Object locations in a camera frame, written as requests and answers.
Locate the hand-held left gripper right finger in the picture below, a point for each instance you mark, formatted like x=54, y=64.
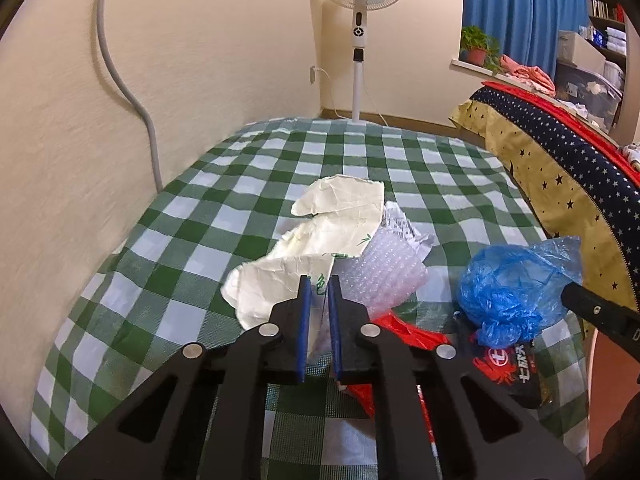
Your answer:
x=336, y=340

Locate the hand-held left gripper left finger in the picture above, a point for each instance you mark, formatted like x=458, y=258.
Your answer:
x=302, y=340

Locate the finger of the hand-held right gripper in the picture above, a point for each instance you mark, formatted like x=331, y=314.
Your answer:
x=600, y=312

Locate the bubble wrap sheet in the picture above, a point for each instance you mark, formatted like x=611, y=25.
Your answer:
x=385, y=275

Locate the pink plastic bin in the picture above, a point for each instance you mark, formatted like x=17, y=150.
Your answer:
x=591, y=400

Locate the blue plastic bag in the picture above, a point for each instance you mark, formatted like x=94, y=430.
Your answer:
x=505, y=290

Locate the cream paper bag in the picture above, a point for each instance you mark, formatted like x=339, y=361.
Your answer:
x=340, y=220

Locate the orange plastic bag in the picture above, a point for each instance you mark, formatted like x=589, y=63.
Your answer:
x=405, y=330

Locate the black printed packet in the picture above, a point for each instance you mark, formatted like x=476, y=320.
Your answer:
x=510, y=365

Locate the white printed paper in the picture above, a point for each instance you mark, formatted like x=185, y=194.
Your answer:
x=400, y=222

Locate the star printed bed sheet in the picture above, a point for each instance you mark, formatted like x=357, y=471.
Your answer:
x=550, y=160

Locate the green checked tablecloth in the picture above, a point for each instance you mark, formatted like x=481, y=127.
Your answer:
x=175, y=240

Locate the red blanket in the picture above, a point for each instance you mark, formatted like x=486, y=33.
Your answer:
x=550, y=105

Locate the clear storage box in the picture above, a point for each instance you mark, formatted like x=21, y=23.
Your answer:
x=585, y=95

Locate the white plastic container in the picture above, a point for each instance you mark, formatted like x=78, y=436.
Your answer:
x=614, y=72

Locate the pink cloth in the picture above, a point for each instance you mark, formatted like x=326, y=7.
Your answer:
x=530, y=75

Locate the white cardboard box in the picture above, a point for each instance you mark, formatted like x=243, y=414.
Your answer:
x=580, y=47

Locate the wooden shelf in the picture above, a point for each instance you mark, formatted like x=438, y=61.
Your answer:
x=607, y=35

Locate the white window sill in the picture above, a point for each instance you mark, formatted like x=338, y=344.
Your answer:
x=465, y=64

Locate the potted green plant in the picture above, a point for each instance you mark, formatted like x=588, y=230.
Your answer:
x=475, y=40

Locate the blue curtain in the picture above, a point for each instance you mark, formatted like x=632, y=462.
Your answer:
x=520, y=15

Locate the white standing fan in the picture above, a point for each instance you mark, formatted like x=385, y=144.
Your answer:
x=359, y=30

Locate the wall socket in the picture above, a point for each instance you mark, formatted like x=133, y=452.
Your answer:
x=313, y=75

